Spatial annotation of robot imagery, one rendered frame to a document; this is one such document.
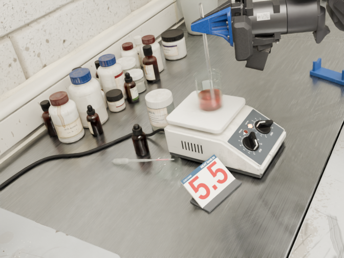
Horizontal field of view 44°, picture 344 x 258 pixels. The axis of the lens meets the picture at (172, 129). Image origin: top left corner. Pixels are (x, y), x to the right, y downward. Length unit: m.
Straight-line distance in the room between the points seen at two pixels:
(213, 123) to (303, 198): 0.20
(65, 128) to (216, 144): 0.36
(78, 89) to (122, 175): 0.24
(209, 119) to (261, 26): 0.20
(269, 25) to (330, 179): 0.28
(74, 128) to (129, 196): 0.25
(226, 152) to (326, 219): 0.20
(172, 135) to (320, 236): 0.32
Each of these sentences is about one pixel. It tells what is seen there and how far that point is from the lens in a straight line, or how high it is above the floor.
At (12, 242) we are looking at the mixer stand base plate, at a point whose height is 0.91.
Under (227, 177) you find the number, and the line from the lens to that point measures 0.77.
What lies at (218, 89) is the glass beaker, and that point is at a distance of 0.78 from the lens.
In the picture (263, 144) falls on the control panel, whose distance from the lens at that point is 0.79.
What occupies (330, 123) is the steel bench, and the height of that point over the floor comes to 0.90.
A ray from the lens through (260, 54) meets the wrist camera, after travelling 0.73.
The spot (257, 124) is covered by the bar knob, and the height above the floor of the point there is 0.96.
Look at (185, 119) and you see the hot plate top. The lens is 0.79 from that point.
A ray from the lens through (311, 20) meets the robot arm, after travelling 0.71.
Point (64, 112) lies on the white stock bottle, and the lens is 0.94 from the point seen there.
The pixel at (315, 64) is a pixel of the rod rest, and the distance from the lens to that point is 1.09.
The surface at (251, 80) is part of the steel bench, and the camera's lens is 1.09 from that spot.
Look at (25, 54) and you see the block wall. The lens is 1.06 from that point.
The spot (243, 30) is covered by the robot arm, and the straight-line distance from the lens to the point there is 0.64.
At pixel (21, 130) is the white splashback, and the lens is 1.02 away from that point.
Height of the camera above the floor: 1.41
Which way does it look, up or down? 33 degrees down
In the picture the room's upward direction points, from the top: 11 degrees counter-clockwise
